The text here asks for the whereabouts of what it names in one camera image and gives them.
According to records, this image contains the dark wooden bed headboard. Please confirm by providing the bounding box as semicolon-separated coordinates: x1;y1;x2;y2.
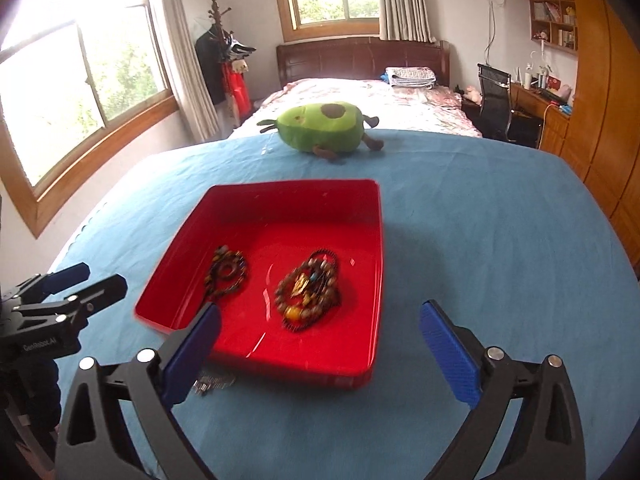
276;36;451;92

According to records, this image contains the silver chain necklace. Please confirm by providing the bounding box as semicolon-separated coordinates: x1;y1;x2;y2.
192;376;237;397

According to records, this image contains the multicolour bead bracelet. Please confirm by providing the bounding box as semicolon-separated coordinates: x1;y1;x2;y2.
206;245;249;303

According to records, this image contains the large wooden framed window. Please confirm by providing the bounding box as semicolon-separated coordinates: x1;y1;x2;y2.
0;0;178;238

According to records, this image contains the red plastic box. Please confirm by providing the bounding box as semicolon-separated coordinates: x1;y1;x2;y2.
134;178;385;391

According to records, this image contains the white wall cable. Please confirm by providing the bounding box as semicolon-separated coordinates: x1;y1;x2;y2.
482;0;506;68

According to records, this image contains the wall shelf with books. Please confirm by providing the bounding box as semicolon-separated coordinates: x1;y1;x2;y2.
530;0;578;52

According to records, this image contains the wooden wardrobe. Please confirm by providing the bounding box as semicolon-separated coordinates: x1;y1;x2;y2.
497;0;640;281

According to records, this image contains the wooden coat rack with clothes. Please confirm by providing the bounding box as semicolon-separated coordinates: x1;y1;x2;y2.
194;0;257;126

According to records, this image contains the dark blue bead necklace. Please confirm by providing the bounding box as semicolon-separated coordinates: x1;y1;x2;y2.
285;249;343;333

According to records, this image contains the black office chair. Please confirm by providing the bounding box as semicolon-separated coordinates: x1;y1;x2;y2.
476;62;518;142

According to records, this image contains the brown bead bracelet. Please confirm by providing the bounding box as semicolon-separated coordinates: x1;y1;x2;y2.
276;260;341;323

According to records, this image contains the beige curtain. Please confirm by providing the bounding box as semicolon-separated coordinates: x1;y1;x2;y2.
375;0;441;45
145;0;221;143

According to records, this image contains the folded patterned blanket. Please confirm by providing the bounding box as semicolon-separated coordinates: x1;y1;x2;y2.
384;66;437;89

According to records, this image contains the wooden desk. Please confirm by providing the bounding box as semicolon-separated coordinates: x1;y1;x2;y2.
510;80;573;153

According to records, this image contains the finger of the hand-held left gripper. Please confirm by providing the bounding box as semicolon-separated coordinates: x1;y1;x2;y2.
12;274;128;330
0;262;91;307

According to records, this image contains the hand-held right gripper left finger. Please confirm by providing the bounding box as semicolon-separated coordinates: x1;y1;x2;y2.
54;302;222;480

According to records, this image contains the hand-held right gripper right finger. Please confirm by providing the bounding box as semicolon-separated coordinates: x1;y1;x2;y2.
419;300;587;480

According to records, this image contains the pink bed sheet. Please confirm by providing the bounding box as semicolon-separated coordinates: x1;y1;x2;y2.
230;77;483;148

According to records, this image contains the green avocado plush toy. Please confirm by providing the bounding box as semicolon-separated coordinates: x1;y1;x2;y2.
256;101;385;163

